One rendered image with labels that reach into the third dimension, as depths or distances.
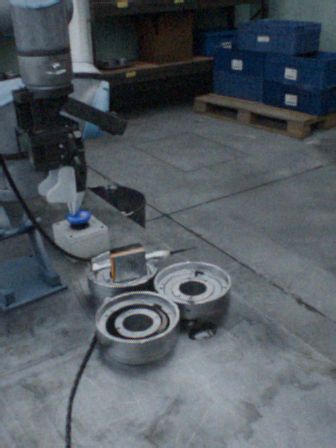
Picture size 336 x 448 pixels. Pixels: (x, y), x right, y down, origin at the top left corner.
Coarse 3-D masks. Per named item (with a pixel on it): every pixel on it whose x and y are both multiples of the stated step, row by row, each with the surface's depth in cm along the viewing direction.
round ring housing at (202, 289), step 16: (160, 272) 73; (176, 272) 75; (192, 272) 75; (208, 272) 75; (224, 272) 72; (160, 288) 72; (176, 288) 71; (192, 288) 74; (208, 288) 71; (224, 288) 71; (176, 304) 67; (208, 304) 66; (224, 304) 68; (208, 320) 69
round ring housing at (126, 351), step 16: (112, 304) 68; (128, 304) 68; (160, 304) 68; (96, 320) 63; (128, 320) 66; (144, 320) 67; (160, 320) 65; (176, 320) 63; (160, 336) 60; (176, 336) 63; (112, 352) 61; (128, 352) 60; (144, 352) 60; (160, 352) 61
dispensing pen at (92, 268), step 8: (112, 248) 73; (120, 248) 73; (128, 248) 73; (136, 248) 73; (192, 248) 77; (152, 256) 74; (160, 256) 75; (88, 264) 71; (96, 264) 72; (104, 264) 73; (88, 272) 72; (96, 272) 72
